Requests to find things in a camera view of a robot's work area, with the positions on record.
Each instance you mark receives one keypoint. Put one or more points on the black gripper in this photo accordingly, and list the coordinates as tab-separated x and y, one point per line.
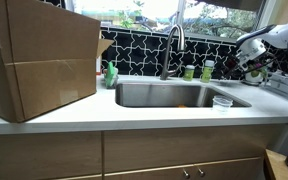
240	63

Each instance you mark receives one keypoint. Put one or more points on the tall green soap bottle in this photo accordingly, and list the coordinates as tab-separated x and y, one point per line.
207	74

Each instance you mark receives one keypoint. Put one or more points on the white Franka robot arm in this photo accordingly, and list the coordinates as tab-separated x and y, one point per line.
277	33

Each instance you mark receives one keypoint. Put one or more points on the short green soap bottle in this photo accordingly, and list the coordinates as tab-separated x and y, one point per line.
188	75

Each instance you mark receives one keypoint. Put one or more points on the stainless steel sink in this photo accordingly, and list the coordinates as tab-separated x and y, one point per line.
157	95

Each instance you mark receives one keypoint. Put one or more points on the potted plant in white pot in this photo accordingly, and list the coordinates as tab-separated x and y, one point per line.
252	79

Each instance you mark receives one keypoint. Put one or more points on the clear plastic cup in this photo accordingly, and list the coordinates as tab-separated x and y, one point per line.
222	106

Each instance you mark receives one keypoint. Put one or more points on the orange fruit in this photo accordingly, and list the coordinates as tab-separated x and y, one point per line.
182	106

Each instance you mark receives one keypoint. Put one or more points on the metal dish rack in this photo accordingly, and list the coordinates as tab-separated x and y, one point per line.
285	87

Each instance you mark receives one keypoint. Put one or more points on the brushed steel gooseneck faucet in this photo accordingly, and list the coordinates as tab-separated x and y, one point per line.
165	63

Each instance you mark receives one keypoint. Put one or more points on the round metal cabinet knob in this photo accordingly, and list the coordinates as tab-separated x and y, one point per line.
186	173
201	172

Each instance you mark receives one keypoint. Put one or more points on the wooden table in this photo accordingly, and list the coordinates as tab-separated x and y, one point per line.
277	166

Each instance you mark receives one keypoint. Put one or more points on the wooden kitchen cabinet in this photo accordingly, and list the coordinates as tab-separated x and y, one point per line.
150	150

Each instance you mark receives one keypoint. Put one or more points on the clear sponge holder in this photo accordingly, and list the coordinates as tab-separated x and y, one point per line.
114	83

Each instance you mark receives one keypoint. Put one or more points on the green sponge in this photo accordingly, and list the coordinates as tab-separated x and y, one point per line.
110	71

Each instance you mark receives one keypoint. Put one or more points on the large cardboard box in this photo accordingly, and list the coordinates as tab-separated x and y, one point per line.
44	60

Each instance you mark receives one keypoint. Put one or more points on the window with white frame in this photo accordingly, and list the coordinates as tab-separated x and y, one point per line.
157	11

